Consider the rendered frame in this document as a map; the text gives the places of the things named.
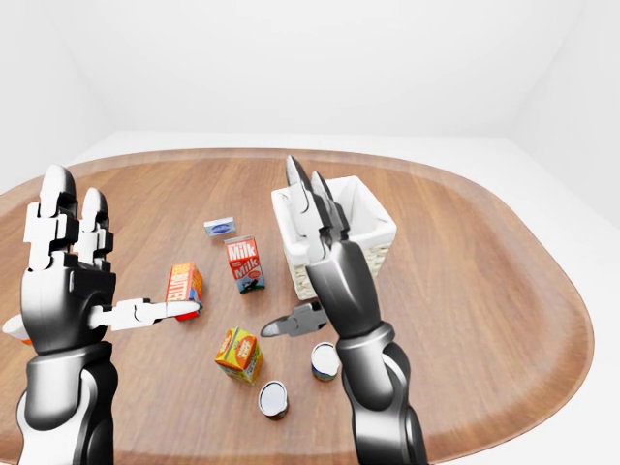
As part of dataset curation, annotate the tin with red green label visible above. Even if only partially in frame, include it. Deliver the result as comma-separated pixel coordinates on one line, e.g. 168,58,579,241
258,380,290,421

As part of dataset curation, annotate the tin with blue yellow label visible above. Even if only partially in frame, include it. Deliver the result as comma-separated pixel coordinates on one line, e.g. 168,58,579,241
311,341,342,383

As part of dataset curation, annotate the red milk carton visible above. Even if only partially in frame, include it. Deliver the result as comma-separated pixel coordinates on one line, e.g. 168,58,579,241
224,234,266,295

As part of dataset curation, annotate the orange juice carton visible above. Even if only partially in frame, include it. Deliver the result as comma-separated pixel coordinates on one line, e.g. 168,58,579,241
214,327,264,387

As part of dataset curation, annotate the white lined wicker basket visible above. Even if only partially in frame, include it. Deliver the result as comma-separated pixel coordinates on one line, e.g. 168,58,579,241
270,175,398,301

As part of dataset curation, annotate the small blue white box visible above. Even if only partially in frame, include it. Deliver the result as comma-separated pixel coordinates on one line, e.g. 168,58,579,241
203,217,238,238

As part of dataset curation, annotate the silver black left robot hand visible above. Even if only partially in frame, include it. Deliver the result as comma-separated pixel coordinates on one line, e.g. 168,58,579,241
19,164,202,357

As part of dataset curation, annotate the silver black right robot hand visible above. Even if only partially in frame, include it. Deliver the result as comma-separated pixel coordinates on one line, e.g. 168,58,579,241
260,155,392,341

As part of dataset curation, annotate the white orange object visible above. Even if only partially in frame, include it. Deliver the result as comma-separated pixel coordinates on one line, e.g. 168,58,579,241
1,314,33,346

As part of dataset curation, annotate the orange red butter box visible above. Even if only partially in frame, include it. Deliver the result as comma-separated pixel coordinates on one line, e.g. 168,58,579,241
165,262,203,323

